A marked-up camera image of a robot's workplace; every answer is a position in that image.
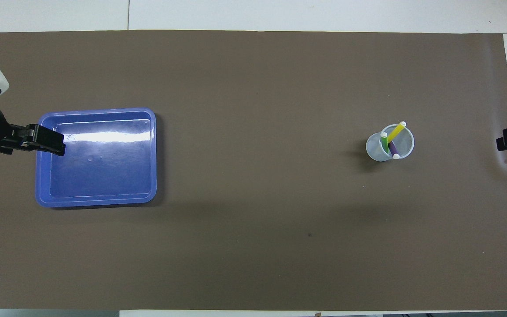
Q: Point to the yellow pen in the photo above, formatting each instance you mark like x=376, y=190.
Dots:
x=396, y=131

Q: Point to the purple pen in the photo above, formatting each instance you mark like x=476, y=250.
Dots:
x=394, y=149

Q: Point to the green pen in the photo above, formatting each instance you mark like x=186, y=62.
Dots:
x=384, y=141

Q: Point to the blue plastic tray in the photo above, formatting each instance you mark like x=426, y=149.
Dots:
x=104, y=176

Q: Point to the clear plastic cup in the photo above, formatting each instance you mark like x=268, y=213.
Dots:
x=374, y=152

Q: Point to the brown table mat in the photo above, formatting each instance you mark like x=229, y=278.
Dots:
x=253, y=88

